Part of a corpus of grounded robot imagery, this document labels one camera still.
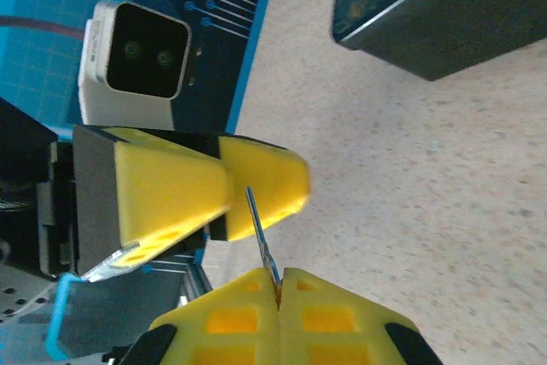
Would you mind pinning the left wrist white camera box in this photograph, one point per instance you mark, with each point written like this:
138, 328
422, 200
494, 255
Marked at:
145, 53

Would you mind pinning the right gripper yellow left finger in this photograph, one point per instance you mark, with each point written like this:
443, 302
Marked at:
231, 322

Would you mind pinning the black starry-night box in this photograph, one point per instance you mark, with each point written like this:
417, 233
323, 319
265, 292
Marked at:
427, 19

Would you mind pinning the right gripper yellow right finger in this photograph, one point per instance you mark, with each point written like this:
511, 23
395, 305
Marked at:
342, 326

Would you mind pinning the blue table edge strip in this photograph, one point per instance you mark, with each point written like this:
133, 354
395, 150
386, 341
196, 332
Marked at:
254, 40

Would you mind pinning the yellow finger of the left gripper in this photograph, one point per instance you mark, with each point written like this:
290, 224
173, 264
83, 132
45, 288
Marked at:
269, 181
171, 190

